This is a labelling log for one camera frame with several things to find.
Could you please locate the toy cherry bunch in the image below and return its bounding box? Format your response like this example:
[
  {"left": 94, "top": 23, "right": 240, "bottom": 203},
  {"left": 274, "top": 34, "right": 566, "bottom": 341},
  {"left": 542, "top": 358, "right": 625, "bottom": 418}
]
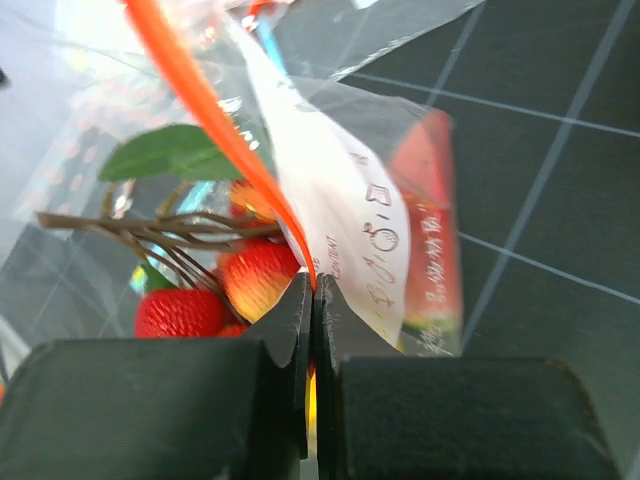
[{"left": 36, "top": 124, "right": 300, "bottom": 338}]

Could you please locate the toy watermelon slice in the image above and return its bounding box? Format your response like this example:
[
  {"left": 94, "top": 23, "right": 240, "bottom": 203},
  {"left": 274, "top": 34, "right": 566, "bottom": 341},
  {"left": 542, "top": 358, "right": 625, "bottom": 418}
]
[{"left": 387, "top": 110, "right": 463, "bottom": 332}]

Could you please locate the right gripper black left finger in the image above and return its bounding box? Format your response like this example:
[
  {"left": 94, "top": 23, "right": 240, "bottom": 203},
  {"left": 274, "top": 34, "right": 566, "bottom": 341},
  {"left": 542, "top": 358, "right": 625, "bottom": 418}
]
[{"left": 1, "top": 273, "right": 313, "bottom": 479}]

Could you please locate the orange-zipper clear zip bag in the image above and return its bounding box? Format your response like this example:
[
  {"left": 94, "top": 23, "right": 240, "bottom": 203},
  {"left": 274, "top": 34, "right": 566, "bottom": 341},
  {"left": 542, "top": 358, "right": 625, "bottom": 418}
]
[{"left": 1, "top": 1, "right": 481, "bottom": 357}]

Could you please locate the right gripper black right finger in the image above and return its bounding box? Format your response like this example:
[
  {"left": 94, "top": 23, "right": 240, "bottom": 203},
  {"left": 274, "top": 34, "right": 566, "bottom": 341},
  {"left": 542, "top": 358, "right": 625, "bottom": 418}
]
[{"left": 312, "top": 274, "right": 620, "bottom": 479}]

